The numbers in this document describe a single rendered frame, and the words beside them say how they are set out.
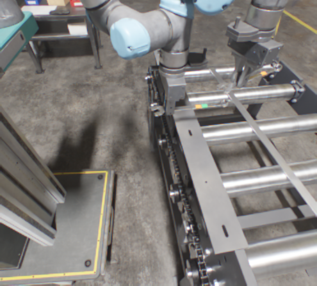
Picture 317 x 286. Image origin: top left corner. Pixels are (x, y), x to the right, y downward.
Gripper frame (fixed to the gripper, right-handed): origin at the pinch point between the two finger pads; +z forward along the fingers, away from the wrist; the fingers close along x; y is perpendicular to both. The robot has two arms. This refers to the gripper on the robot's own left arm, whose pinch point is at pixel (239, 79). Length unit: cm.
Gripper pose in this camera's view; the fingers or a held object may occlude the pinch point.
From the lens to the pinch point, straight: 68.8
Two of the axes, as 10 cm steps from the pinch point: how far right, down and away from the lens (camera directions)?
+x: -4.8, -6.6, 5.7
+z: -0.2, 6.6, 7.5
